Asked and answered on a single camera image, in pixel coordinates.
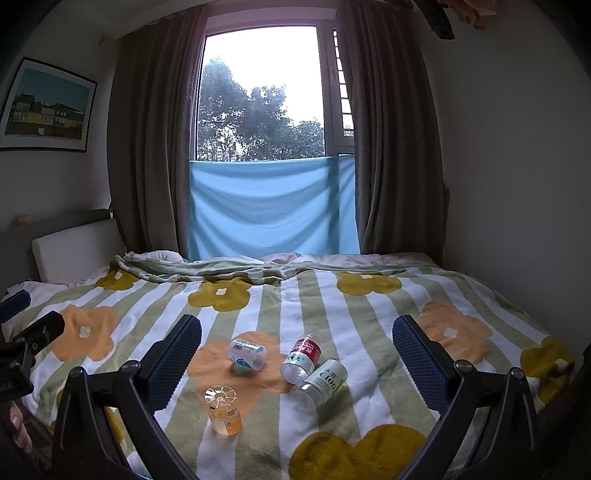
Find clear orange-label cup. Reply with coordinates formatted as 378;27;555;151
204;385;242;436

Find white blue-label cup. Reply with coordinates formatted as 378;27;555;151
226;338;266;371

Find person's left hand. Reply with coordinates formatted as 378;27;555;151
8;402;32;454

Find dark headboard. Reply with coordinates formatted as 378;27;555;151
1;209;111;295

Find white pillow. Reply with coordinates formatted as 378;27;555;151
32;219;124;283

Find floral striped blanket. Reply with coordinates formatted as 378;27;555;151
3;254;574;479

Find framed town picture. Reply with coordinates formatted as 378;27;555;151
1;57;97;153

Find light blue hanging cloth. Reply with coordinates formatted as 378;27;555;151
188;155;360;260

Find right brown curtain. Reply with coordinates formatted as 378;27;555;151
335;1;446;263

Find brown curtain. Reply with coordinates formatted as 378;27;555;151
335;1;446;263
107;5;208;256

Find left brown curtain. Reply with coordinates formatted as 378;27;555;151
107;5;208;256

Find hanging clothes at ceiling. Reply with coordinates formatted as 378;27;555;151
396;0;500;40

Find window with white frame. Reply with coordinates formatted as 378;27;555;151
197;18;355;162

